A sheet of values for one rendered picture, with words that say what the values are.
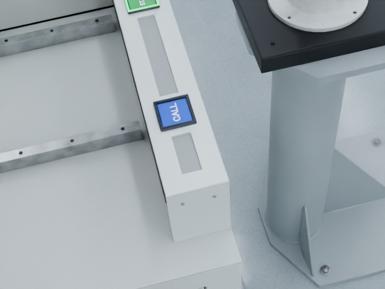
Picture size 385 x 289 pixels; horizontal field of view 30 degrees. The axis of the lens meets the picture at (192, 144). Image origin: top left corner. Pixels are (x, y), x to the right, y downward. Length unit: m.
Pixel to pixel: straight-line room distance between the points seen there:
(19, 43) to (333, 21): 0.59
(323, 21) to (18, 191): 0.62
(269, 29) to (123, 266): 0.52
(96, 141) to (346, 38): 0.48
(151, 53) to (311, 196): 0.79
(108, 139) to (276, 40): 0.35
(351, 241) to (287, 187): 0.34
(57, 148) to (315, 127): 0.62
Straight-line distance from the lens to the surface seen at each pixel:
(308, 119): 1.57
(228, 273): 1.15
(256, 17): 1.37
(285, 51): 1.31
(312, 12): 1.36
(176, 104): 1.11
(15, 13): 1.46
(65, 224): 1.19
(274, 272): 2.02
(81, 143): 1.23
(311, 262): 1.97
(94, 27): 1.41
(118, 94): 1.32
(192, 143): 1.07
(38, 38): 1.41
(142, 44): 1.20
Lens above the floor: 1.83
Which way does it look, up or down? 54 degrees down
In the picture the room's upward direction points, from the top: 6 degrees counter-clockwise
